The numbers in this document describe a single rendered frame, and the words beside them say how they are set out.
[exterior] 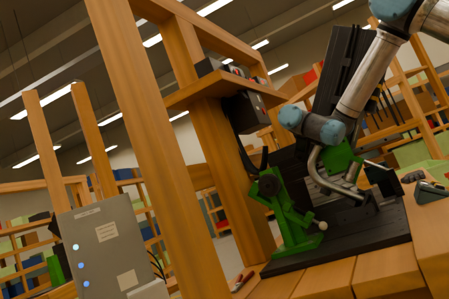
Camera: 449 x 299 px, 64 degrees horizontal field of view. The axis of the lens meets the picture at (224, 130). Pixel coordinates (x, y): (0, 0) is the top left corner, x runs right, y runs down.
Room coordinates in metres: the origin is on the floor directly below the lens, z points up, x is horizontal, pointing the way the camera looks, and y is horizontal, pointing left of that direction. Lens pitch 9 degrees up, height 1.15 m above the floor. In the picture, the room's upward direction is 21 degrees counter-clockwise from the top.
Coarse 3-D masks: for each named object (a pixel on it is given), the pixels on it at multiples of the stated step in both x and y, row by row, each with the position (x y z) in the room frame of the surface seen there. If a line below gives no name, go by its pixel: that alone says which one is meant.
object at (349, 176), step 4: (352, 164) 1.31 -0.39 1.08; (356, 164) 1.31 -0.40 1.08; (348, 168) 1.32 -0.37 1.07; (352, 168) 1.31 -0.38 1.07; (356, 168) 1.31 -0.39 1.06; (348, 172) 1.32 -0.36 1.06; (352, 172) 1.31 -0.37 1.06; (344, 176) 1.33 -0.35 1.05; (348, 176) 1.31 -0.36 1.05; (352, 176) 1.31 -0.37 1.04; (348, 180) 1.31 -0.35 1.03; (352, 180) 1.31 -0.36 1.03
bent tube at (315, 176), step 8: (312, 152) 1.38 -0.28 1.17; (312, 160) 1.38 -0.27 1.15; (312, 168) 1.38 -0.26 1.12; (312, 176) 1.38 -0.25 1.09; (320, 184) 1.36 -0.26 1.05; (328, 184) 1.34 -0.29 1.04; (336, 184) 1.34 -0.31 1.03; (336, 192) 1.34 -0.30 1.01; (344, 192) 1.32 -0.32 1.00; (352, 192) 1.30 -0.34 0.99; (360, 200) 1.29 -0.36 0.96
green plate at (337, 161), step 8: (344, 144) 1.37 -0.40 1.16; (320, 152) 1.40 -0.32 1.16; (328, 152) 1.39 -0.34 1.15; (336, 152) 1.38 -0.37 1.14; (344, 152) 1.36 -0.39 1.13; (352, 152) 1.35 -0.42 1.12; (328, 160) 1.39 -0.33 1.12; (336, 160) 1.37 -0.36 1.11; (344, 160) 1.36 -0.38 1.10; (328, 168) 1.39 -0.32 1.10; (336, 168) 1.37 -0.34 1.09; (344, 168) 1.36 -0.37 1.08
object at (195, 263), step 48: (96, 0) 0.94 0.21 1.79; (144, 48) 1.01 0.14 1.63; (192, 48) 1.32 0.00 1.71; (144, 96) 0.93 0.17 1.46; (144, 144) 0.94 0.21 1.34; (288, 144) 2.23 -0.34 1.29; (192, 192) 0.99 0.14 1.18; (240, 192) 1.28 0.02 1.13; (192, 240) 0.93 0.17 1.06; (240, 240) 1.31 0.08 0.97; (192, 288) 0.94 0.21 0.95
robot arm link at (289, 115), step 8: (288, 104) 1.08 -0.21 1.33; (280, 112) 1.08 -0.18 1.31; (288, 112) 1.07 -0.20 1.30; (296, 112) 1.06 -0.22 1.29; (304, 112) 1.08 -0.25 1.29; (280, 120) 1.08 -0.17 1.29; (288, 120) 1.06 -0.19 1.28; (296, 120) 1.05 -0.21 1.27; (288, 128) 1.09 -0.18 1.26; (296, 128) 1.08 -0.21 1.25
